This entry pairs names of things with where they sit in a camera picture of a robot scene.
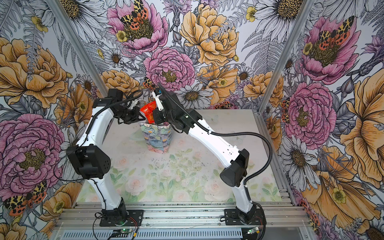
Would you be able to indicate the aluminium rail frame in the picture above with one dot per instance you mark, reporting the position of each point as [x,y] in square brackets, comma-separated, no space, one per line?
[186,221]

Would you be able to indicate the left aluminium corner post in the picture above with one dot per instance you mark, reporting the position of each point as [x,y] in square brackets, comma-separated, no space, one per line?
[65,22]

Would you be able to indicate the floral paper gift bag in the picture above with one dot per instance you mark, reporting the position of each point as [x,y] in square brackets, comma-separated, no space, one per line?
[157,137]

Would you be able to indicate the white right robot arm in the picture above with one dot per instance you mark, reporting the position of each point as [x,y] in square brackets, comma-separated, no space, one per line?
[234,160]

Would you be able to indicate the right aluminium corner post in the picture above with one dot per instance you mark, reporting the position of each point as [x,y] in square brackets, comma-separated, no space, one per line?
[291,40]

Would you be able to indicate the red sauce sachet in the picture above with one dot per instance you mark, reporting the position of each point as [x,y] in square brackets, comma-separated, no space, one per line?
[148,110]

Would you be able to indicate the aluminium corner post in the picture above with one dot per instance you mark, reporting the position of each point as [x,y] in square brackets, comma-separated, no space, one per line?
[291,40]
[65,22]

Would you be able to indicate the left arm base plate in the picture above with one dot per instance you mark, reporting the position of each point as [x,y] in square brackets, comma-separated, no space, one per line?
[116,218]

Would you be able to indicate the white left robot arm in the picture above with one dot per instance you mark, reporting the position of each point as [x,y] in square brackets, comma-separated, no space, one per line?
[87,157]

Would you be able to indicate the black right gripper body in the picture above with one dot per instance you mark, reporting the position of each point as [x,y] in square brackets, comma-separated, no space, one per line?
[164,116]

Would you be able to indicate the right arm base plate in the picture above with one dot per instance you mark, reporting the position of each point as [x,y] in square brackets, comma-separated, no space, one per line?
[233,217]

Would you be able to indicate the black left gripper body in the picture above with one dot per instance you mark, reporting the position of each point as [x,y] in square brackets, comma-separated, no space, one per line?
[128,115]

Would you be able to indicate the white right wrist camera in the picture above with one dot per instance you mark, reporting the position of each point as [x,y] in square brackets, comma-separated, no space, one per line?
[157,93]

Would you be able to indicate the green circuit board right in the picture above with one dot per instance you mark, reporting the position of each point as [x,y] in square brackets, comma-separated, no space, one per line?
[251,231]

